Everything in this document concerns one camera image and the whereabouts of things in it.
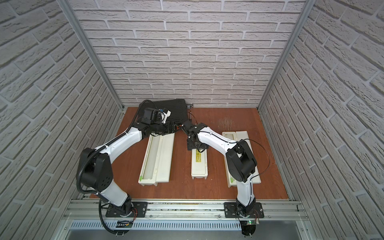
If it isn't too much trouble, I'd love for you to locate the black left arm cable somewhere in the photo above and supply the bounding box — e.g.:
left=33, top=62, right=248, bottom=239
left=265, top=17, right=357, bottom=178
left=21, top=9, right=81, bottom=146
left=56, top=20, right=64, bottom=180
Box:
left=75, top=99, right=157, bottom=236

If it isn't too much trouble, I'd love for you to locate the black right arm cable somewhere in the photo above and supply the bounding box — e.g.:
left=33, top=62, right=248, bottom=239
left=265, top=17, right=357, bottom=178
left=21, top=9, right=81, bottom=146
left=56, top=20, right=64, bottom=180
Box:
left=242, top=137, right=271, bottom=178

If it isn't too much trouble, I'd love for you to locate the aluminium corner post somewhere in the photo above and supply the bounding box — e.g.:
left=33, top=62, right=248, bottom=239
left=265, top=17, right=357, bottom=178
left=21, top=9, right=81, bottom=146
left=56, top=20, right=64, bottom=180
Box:
left=257, top=0, right=316, bottom=110
left=58, top=0, right=125, bottom=112

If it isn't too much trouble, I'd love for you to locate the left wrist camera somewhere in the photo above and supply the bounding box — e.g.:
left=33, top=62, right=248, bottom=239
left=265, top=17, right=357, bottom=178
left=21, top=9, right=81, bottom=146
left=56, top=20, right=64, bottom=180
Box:
left=141, top=108, right=165, bottom=125

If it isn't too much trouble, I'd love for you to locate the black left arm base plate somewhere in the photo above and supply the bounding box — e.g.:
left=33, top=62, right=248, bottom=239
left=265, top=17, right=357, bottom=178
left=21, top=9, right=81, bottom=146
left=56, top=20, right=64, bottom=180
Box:
left=106, top=201, right=148, bottom=218

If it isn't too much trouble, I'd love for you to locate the cream dispenser lid with label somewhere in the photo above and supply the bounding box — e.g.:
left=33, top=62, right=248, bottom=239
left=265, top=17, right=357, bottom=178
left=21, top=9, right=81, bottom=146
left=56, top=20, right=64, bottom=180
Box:
left=191, top=149, right=208, bottom=179

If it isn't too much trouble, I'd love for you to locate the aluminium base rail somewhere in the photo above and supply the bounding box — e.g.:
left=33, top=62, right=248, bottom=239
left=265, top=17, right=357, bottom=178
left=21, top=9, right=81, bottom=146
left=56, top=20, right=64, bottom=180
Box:
left=56, top=199, right=310, bottom=232

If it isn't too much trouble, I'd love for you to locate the black plastic tool case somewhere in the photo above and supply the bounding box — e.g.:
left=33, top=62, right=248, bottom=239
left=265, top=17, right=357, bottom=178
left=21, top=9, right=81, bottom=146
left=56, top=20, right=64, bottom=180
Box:
left=135, top=99, right=189, bottom=125

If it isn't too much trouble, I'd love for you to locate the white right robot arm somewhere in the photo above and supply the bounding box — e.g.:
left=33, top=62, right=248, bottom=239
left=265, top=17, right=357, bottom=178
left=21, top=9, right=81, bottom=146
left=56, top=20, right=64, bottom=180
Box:
left=181, top=121, right=257, bottom=217

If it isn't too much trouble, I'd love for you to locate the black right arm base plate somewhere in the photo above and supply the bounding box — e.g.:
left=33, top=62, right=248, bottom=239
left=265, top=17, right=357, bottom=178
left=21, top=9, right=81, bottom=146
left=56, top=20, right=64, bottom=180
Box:
left=224, top=201, right=265, bottom=219

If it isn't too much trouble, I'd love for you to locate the aluminium corner post right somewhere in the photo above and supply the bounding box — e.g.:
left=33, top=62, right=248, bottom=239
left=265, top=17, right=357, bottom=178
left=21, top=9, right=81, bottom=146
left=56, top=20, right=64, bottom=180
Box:
left=257, top=0, right=316, bottom=110

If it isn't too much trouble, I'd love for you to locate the aluminium corner post left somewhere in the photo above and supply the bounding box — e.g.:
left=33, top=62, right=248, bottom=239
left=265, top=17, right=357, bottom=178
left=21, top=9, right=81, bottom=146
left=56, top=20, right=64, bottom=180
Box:
left=58, top=0, right=125, bottom=112

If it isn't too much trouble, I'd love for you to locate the cream dispenser with lid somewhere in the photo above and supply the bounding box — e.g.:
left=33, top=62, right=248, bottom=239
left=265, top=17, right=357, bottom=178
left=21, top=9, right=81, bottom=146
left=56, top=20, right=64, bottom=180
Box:
left=138, top=133, right=175, bottom=186

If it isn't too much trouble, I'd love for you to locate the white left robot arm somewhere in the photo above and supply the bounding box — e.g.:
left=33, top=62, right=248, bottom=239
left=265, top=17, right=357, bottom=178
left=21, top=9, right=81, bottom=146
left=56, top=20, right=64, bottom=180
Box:
left=76, top=122, right=178, bottom=216

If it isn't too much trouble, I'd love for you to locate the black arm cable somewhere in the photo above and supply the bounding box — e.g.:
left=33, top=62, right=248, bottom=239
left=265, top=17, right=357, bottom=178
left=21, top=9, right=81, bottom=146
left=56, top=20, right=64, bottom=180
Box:
left=242, top=137, right=271, bottom=178
left=75, top=99, right=157, bottom=236

